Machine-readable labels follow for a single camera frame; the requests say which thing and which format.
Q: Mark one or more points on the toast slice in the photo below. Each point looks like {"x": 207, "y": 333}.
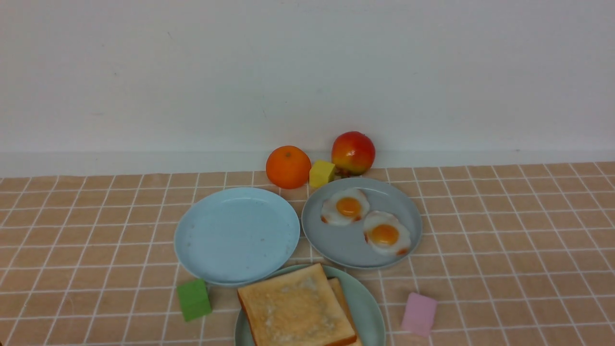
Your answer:
{"x": 335, "y": 284}
{"x": 298, "y": 308}

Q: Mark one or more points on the yellow cube block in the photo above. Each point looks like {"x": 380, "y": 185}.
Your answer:
{"x": 321, "y": 173}

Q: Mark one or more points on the orange fruit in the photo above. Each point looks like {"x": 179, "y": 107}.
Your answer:
{"x": 288, "y": 167}

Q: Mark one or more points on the red yellow apple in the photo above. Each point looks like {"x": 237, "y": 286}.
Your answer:
{"x": 353, "y": 154}

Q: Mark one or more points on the back fried egg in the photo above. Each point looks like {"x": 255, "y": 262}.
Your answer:
{"x": 345, "y": 207}

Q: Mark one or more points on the fried egg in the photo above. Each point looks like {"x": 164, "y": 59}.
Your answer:
{"x": 345, "y": 207}
{"x": 386, "y": 235}

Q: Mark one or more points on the grey blue plate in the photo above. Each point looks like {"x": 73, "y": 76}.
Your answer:
{"x": 346, "y": 245}

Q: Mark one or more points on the right fried egg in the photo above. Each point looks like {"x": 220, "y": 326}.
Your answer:
{"x": 386, "y": 235}

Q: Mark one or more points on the light blue plate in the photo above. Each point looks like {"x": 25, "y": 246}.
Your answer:
{"x": 237, "y": 236}

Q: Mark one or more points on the mint green plate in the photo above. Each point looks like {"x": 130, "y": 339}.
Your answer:
{"x": 365, "y": 311}

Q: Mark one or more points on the green cube block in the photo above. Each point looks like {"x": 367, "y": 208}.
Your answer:
{"x": 194, "y": 300}

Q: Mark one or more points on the pink cube block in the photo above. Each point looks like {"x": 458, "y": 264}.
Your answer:
{"x": 419, "y": 314}

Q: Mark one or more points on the checkered peach tablecloth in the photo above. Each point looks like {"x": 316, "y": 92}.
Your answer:
{"x": 514, "y": 256}

